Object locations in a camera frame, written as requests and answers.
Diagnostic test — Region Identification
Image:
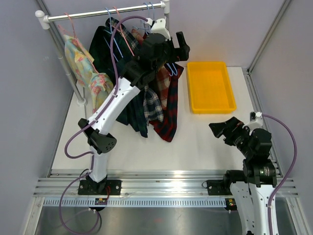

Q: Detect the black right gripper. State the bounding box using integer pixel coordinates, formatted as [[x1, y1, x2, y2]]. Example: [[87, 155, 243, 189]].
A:
[[209, 116, 254, 158]]

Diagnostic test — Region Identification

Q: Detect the red navy plaid skirt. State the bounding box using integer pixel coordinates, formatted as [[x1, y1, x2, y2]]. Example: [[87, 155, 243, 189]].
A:
[[149, 63, 184, 142]]

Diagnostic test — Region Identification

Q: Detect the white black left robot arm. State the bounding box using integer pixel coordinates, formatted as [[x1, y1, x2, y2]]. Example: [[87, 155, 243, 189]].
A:
[[78, 31, 190, 194]]

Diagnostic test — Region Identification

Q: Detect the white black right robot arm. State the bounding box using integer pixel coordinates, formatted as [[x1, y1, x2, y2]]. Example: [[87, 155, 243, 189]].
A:
[[206, 112, 279, 235]]

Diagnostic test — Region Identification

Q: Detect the rust beige plaid skirt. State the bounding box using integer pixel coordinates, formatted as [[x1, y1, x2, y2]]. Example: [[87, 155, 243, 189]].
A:
[[131, 28, 170, 110]]

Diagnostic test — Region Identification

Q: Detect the blue hanger of green skirt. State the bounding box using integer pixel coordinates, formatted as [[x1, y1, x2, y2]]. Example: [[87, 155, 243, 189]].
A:
[[104, 7, 124, 62]]

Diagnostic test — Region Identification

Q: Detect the navy white plaid skirt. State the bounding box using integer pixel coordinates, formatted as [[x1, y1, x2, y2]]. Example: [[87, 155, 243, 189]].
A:
[[117, 24, 164, 123]]

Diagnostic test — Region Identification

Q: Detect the dark green plaid skirt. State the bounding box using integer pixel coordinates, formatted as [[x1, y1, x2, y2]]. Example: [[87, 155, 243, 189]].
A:
[[88, 25, 149, 138]]

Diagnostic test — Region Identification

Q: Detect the pastel floral skirt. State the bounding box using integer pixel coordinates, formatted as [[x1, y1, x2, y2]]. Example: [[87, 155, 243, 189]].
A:
[[58, 26, 113, 112]]

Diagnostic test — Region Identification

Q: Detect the yellow plastic bin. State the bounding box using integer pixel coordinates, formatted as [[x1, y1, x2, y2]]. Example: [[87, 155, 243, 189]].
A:
[[187, 62, 237, 114]]

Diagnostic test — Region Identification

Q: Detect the white metal clothes rack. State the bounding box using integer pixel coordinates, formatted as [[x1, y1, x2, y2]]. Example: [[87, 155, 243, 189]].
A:
[[35, 0, 170, 107]]

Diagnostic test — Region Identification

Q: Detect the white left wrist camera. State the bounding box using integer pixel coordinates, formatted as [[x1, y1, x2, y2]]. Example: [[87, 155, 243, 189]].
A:
[[145, 18, 171, 41]]

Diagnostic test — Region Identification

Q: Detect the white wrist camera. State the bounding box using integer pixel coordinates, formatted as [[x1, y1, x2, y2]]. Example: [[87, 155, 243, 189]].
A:
[[245, 112, 263, 131], [145, 18, 171, 41]]

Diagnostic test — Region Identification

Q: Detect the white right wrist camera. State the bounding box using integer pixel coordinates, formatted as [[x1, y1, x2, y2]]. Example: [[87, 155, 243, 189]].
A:
[[245, 112, 263, 131]]

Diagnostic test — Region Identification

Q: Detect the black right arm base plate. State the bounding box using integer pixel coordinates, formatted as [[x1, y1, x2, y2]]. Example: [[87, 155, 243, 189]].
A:
[[201, 180, 232, 196]]

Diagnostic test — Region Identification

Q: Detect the aluminium rail frame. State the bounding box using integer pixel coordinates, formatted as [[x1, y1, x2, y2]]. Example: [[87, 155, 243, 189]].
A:
[[24, 0, 291, 235]]

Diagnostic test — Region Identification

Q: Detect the slotted white cable duct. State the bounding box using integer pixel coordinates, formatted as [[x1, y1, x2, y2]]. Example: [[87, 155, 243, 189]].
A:
[[43, 197, 226, 208]]

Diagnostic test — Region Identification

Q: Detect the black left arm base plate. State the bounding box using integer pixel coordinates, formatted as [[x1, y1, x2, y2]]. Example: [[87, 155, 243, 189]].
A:
[[78, 179, 122, 196]]

